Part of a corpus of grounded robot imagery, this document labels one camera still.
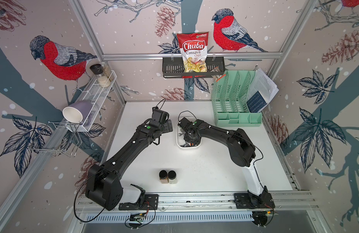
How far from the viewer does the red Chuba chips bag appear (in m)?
0.81

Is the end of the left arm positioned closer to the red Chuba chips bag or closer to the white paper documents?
the red Chuba chips bag

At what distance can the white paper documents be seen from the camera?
0.92 meters

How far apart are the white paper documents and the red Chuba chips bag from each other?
16.7 inches
